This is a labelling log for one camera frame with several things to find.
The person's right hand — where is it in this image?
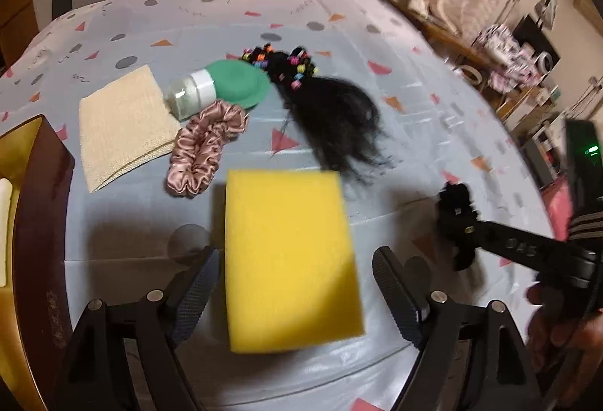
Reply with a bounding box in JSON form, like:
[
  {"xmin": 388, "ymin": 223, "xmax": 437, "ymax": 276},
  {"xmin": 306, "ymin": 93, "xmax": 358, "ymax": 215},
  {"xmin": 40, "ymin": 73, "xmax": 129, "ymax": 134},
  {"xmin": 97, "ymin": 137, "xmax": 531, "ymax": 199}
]
[{"xmin": 525, "ymin": 281, "xmax": 603, "ymax": 365}]

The wooden side table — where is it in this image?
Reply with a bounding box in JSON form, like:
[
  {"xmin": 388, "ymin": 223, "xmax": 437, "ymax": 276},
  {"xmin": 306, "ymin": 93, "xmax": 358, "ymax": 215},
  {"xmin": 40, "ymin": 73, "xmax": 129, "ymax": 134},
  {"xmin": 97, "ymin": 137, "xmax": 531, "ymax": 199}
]
[{"xmin": 391, "ymin": 0, "xmax": 533, "ymax": 120}]

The white sponge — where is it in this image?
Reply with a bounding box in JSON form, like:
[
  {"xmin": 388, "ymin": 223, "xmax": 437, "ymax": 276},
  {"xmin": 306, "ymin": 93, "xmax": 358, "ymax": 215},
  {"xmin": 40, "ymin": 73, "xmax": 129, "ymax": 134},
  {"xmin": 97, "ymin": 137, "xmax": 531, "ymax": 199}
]
[{"xmin": 0, "ymin": 178, "xmax": 14, "ymax": 287}]

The white round device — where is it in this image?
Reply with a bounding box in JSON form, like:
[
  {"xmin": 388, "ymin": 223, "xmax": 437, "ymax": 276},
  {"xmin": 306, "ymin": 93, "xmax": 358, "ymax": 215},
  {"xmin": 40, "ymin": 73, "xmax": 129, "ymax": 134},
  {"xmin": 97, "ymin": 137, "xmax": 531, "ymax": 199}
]
[{"xmin": 532, "ymin": 50, "xmax": 559, "ymax": 73}]

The black scrunchie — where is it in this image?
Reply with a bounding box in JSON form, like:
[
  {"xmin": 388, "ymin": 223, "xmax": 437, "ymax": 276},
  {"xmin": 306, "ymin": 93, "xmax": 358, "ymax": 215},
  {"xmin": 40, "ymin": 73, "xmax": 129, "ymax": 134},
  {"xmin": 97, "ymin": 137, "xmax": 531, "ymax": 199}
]
[{"xmin": 436, "ymin": 182, "xmax": 479, "ymax": 273}]

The black wig with colourful beads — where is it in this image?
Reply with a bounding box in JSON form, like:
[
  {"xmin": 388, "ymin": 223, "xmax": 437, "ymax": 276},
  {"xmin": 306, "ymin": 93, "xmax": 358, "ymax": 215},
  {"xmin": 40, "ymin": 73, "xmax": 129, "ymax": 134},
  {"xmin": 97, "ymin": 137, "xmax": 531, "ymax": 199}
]
[{"xmin": 241, "ymin": 44, "xmax": 392, "ymax": 181}]

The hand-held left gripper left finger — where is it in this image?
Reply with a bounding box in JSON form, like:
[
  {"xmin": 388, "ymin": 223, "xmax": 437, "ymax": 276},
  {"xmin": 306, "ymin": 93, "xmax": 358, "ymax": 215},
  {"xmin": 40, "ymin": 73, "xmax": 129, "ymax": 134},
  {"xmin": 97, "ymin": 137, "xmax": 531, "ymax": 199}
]
[{"xmin": 54, "ymin": 246, "xmax": 222, "ymax": 411}]

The patterned white tablecloth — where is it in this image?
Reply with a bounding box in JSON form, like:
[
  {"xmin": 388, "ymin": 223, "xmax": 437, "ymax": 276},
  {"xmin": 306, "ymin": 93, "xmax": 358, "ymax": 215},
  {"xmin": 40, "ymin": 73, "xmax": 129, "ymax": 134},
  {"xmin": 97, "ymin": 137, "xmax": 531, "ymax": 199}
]
[{"xmin": 0, "ymin": 0, "xmax": 557, "ymax": 411}]

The pile of patterned clothes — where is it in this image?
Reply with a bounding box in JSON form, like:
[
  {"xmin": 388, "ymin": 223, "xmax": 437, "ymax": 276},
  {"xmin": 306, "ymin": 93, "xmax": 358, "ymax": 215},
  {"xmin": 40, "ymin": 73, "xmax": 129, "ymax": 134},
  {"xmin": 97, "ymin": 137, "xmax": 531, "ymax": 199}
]
[{"xmin": 473, "ymin": 22, "xmax": 542, "ymax": 87}]

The gold tin box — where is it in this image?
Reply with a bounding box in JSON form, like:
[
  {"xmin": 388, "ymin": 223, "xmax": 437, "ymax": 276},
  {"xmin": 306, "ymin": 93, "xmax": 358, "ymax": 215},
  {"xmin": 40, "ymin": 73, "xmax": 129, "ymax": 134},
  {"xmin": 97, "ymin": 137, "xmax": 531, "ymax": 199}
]
[{"xmin": 0, "ymin": 114, "xmax": 76, "ymax": 411}]

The yellow sponge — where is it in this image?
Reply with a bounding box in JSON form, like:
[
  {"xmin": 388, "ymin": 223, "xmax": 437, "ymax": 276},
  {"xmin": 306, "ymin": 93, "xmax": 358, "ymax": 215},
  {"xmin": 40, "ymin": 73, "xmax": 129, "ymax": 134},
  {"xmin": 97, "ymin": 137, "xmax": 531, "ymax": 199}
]
[{"xmin": 223, "ymin": 169, "xmax": 367, "ymax": 354}]

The beige cloth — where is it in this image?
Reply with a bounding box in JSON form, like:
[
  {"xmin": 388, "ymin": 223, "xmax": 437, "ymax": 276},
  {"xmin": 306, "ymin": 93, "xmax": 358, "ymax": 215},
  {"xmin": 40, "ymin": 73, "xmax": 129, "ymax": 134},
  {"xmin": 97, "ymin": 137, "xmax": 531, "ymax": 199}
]
[{"xmin": 78, "ymin": 65, "xmax": 182, "ymax": 194}]

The black monitor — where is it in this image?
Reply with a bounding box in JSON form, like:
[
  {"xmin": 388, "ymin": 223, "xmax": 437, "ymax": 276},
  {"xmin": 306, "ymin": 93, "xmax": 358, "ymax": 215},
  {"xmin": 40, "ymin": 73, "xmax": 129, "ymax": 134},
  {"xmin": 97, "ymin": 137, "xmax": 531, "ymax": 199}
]
[{"xmin": 511, "ymin": 14, "xmax": 561, "ymax": 63}]

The pink cloth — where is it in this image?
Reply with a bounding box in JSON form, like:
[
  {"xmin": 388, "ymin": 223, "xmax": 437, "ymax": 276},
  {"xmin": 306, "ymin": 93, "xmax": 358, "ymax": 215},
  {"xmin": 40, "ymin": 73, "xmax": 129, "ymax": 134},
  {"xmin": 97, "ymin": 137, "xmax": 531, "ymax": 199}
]
[{"xmin": 539, "ymin": 178, "xmax": 574, "ymax": 242}]

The wooden wardrobe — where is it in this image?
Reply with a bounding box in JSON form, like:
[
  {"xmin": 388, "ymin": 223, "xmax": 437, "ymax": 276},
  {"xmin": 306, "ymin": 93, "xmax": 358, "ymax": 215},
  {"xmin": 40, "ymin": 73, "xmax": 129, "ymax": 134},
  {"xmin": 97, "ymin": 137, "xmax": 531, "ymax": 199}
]
[{"xmin": 0, "ymin": 0, "xmax": 38, "ymax": 58}]

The green powder puff jar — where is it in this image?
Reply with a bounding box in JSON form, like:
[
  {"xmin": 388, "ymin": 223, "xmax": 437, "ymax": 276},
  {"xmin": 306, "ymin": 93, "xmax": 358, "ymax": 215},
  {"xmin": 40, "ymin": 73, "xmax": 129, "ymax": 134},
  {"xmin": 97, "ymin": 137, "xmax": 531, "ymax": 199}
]
[{"xmin": 162, "ymin": 59, "xmax": 271, "ymax": 120}]

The pink satin scrunchie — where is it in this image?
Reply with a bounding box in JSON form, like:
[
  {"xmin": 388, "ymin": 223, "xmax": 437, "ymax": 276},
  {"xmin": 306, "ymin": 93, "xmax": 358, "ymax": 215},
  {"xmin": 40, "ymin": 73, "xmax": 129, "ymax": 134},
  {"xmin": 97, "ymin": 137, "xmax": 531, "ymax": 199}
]
[{"xmin": 165, "ymin": 101, "xmax": 249, "ymax": 199}]

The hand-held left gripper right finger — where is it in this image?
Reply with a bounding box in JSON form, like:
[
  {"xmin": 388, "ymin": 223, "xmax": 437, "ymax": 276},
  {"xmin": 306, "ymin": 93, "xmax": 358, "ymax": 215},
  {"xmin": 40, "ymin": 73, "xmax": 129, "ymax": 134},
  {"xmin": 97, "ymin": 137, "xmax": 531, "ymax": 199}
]
[{"xmin": 372, "ymin": 246, "xmax": 542, "ymax": 411}]

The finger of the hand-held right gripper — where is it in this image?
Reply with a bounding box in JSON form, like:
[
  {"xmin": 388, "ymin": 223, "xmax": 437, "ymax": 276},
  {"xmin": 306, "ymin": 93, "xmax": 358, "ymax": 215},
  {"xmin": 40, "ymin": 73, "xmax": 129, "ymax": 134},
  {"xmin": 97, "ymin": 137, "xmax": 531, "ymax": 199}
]
[{"xmin": 438, "ymin": 199, "xmax": 583, "ymax": 273}]

